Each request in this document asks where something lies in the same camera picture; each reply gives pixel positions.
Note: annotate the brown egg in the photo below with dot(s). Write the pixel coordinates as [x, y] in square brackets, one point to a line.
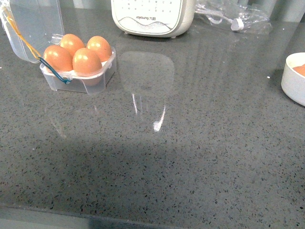
[300, 69]
[101, 47]
[58, 58]
[71, 43]
[86, 64]

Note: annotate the clear plastic egg box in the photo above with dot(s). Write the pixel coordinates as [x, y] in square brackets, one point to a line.
[40, 23]

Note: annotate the brown egg in bowl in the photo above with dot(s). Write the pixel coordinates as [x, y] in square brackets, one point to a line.
[300, 69]

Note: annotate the blue rubber band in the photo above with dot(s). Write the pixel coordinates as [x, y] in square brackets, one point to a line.
[47, 65]

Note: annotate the white Joyoung blender appliance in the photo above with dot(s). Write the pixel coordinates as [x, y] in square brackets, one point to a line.
[153, 18]

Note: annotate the clear plastic bag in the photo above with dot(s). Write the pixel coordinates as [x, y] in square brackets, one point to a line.
[231, 16]

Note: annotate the white round bowl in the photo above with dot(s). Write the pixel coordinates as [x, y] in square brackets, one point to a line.
[293, 83]

